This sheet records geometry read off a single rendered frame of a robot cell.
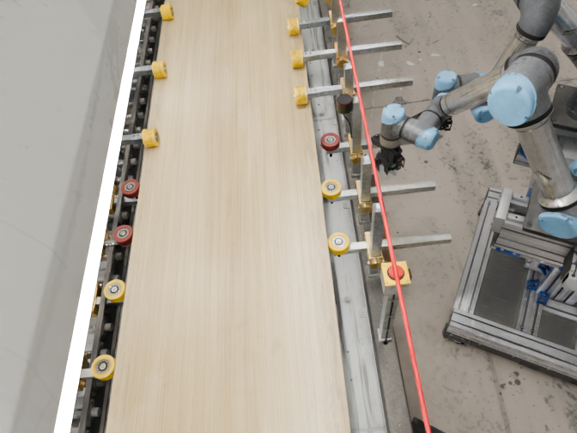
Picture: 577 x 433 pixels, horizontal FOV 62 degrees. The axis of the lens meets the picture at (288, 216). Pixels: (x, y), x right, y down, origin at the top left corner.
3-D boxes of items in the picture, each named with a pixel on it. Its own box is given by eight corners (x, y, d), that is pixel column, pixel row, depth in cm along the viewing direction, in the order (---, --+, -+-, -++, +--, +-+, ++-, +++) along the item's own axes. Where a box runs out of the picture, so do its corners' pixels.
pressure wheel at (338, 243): (337, 242, 188) (336, 228, 179) (353, 253, 185) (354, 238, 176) (324, 258, 185) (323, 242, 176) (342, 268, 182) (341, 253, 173)
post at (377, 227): (376, 269, 192) (384, 200, 152) (378, 277, 190) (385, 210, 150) (367, 270, 192) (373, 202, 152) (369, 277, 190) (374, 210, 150)
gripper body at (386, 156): (385, 176, 176) (388, 155, 165) (374, 161, 180) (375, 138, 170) (403, 168, 177) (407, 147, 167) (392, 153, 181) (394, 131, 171)
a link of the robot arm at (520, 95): (604, 210, 140) (549, 47, 116) (585, 247, 135) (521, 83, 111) (562, 208, 150) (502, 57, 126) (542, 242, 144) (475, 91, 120)
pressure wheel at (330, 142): (338, 148, 215) (338, 130, 205) (341, 161, 210) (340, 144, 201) (321, 149, 215) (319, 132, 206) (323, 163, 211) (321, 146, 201)
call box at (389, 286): (403, 272, 141) (405, 260, 134) (408, 295, 137) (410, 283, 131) (379, 275, 141) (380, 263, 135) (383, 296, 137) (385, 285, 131)
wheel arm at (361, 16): (391, 13, 242) (391, 7, 239) (391, 17, 240) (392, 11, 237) (292, 26, 245) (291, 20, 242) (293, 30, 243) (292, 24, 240)
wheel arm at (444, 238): (447, 237, 182) (449, 231, 178) (450, 245, 180) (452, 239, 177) (333, 249, 184) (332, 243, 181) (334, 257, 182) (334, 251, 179)
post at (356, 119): (359, 173, 220) (361, 94, 180) (360, 179, 218) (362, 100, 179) (351, 173, 221) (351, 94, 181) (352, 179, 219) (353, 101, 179)
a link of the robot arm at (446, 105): (557, 21, 121) (428, 91, 166) (538, 45, 117) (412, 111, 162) (583, 56, 124) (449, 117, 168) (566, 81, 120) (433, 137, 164)
